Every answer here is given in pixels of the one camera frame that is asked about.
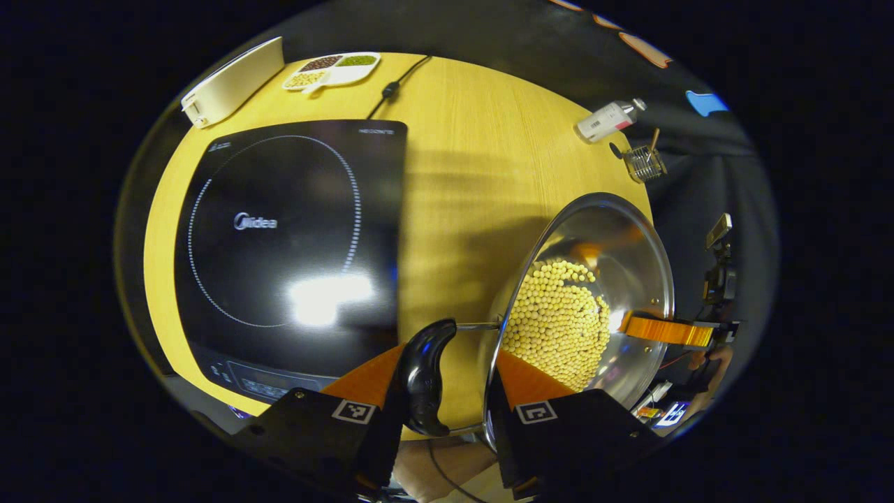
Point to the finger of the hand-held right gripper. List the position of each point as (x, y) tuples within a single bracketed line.
[(670, 332)]

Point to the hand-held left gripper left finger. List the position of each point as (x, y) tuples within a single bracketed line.
[(307, 440)]

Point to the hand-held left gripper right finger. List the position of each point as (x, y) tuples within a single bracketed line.
[(587, 440)]

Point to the stainless steel pot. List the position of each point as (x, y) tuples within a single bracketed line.
[(607, 230)]

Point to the black induction cooktop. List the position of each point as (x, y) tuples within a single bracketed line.
[(279, 279)]

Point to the pile of yellow soybeans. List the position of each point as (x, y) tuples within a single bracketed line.
[(552, 328)]

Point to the wooden stick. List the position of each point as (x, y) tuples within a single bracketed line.
[(655, 138)]

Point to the small black round cap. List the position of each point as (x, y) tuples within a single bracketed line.
[(616, 150)]

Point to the clear bottle with white label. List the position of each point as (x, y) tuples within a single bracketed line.
[(604, 122)]

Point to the white toaster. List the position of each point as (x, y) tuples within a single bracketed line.
[(234, 84)]

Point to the white divided bean dish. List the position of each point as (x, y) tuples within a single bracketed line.
[(342, 71)]

